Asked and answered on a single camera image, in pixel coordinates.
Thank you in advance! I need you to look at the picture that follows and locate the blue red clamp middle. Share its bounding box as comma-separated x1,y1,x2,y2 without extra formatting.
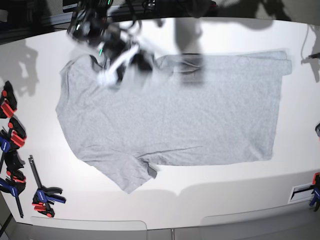
0,116,27,169

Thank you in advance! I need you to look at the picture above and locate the blue clamp right edge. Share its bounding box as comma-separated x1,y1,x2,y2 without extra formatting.
309,172,320,212

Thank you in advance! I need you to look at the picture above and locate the grey T-shirt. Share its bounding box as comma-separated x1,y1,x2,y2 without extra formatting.
56,51,292,193

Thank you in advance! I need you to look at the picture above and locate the blue red clamp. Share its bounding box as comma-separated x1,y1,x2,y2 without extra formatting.
0,116,27,169
0,151,27,219

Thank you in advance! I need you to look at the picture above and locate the white label plate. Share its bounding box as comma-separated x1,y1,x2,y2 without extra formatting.
288,183,313,204

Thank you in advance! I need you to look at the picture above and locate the blue red clamp lower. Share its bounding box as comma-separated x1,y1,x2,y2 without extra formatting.
0,151,27,219

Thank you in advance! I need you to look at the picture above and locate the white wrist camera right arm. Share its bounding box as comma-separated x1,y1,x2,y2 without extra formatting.
97,70,118,88

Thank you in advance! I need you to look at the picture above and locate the blue bar clamp front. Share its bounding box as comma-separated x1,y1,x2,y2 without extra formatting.
28,155,66,218

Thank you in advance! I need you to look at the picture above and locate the red black clamp top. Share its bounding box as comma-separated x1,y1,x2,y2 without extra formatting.
0,81,17,119

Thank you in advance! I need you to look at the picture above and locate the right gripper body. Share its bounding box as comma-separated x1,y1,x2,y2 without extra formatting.
98,27,160,83

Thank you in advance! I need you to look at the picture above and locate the dark object right edge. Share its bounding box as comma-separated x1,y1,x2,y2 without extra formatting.
315,123,320,138

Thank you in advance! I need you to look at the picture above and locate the aluminium rail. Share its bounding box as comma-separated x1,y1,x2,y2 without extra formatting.
40,12,74,26

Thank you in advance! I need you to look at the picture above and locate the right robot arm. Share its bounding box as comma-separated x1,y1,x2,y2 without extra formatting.
67,0,155,87

